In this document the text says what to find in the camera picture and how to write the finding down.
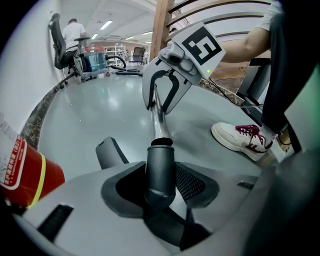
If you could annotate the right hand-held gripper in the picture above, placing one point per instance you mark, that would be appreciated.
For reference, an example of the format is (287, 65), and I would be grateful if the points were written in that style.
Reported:
(202, 47)

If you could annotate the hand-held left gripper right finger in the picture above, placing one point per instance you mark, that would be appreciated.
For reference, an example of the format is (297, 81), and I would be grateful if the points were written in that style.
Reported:
(232, 197)

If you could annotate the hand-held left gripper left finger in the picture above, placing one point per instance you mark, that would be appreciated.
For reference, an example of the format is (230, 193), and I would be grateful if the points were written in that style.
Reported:
(82, 200)

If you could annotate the vacuum hose and metal wand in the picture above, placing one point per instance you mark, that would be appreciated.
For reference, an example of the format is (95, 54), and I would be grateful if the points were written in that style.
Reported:
(160, 122)

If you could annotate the red green vacuum cleaner canister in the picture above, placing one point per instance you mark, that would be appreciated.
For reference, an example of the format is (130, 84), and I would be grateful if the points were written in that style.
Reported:
(96, 61)

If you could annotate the person's right forearm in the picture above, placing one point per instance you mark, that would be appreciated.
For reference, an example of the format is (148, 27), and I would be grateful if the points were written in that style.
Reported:
(245, 47)

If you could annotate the black mesh chair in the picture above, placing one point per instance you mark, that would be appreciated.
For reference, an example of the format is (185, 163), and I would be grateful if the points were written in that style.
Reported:
(138, 55)

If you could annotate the white sneaker with red laces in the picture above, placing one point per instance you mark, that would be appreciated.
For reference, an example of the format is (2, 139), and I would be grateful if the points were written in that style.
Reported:
(237, 138)

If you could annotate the red fire extinguisher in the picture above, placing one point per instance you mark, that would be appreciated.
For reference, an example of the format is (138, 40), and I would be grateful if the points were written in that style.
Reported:
(27, 175)

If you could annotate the black office chair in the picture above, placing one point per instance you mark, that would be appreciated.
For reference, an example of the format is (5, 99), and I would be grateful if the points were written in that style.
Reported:
(60, 57)

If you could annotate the person's black trousers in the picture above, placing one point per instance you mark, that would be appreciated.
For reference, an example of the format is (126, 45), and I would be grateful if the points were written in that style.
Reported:
(280, 75)

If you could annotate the person's white shirt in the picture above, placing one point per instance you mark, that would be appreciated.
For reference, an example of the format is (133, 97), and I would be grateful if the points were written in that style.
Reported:
(271, 15)

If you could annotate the wooden newel post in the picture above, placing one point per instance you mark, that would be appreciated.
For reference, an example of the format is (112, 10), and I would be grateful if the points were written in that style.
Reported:
(161, 27)

